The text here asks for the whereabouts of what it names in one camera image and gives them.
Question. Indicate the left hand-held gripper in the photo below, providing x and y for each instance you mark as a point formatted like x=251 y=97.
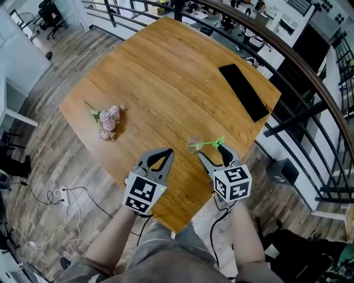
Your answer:
x=143 y=190

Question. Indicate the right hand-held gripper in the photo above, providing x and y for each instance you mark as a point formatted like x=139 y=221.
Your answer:
x=233 y=182

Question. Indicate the green plastic flower stem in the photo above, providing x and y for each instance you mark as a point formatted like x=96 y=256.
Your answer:
x=206 y=142

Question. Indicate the clear drinking glass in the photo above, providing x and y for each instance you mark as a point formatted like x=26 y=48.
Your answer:
x=195 y=144

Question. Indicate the person's left forearm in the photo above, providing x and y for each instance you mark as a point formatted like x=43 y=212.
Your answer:
x=110 y=240

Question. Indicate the person's right forearm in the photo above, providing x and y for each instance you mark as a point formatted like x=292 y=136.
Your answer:
x=247 y=235

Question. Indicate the pink flower bouquet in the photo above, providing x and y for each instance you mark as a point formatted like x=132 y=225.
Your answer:
x=108 y=121

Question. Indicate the black trash bin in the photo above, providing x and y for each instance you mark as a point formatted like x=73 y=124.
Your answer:
x=285 y=172

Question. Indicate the wooden table with white legs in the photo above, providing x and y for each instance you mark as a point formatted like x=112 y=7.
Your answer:
x=166 y=91

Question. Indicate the black flat pouch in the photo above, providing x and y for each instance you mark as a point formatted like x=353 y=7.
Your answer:
x=244 y=91

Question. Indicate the white power strip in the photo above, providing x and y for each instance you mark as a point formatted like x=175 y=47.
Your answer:
x=65 y=196

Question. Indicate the person's gray shorts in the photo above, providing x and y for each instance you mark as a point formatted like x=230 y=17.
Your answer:
x=177 y=257

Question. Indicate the large black padded chair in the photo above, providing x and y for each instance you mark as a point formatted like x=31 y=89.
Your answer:
x=298 y=257

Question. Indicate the black curved railing wooden handrail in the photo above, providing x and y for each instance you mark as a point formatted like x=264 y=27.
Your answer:
x=318 y=80

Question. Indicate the white desk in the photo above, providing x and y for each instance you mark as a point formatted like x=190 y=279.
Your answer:
x=13 y=107

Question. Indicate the gray round chair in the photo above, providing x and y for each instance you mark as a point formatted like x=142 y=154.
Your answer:
x=4 y=179

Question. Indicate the black office chair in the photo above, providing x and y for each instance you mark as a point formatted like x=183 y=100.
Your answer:
x=51 y=16

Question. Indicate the standing fan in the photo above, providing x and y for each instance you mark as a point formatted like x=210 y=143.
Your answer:
x=26 y=23

